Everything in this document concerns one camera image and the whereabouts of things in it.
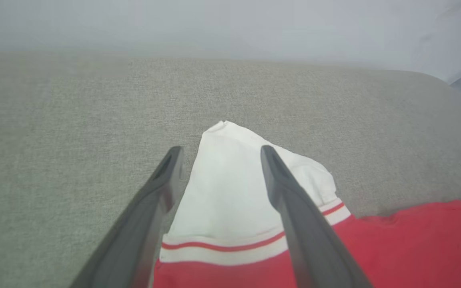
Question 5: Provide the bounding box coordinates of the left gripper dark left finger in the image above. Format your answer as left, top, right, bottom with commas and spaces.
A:
68, 146, 185, 288

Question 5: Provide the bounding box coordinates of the red and white basketball jersey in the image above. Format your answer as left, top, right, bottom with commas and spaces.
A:
152, 120, 461, 288

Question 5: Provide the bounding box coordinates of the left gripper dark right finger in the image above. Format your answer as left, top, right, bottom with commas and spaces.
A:
260, 145, 373, 288

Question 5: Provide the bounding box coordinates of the grey fabric sofa cushion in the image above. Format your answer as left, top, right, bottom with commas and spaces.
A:
0, 52, 461, 288

